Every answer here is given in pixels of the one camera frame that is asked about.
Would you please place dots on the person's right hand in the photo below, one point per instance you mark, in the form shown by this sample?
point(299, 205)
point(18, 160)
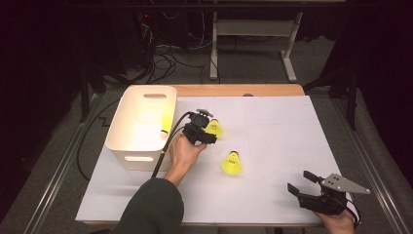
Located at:
point(337, 224)

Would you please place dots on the dark box with red light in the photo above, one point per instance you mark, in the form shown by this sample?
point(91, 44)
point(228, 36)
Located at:
point(146, 19)

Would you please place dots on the white metal desk frame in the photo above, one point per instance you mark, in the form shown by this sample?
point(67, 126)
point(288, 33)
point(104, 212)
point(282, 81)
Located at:
point(253, 27)

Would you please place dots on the metal floor rail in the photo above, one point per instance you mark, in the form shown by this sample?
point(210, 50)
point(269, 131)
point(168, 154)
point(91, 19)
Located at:
point(367, 162)
point(65, 162)

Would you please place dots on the black stand leg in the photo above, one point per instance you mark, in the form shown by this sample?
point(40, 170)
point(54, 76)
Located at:
point(350, 97)
point(85, 94)

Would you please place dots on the white plastic storage bin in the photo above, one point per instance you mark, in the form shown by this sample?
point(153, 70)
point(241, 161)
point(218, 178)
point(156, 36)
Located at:
point(139, 136)

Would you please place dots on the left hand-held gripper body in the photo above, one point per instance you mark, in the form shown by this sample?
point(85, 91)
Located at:
point(196, 125)

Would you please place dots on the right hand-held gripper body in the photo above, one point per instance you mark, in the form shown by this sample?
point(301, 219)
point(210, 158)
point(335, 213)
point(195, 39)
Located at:
point(337, 185)

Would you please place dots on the person's left hand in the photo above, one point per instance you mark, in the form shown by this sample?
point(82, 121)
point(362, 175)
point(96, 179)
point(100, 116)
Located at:
point(181, 159)

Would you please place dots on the yellow plastic shuttlecock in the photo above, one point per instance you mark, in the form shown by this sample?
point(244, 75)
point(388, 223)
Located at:
point(232, 164)
point(167, 123)
point(215, 129)

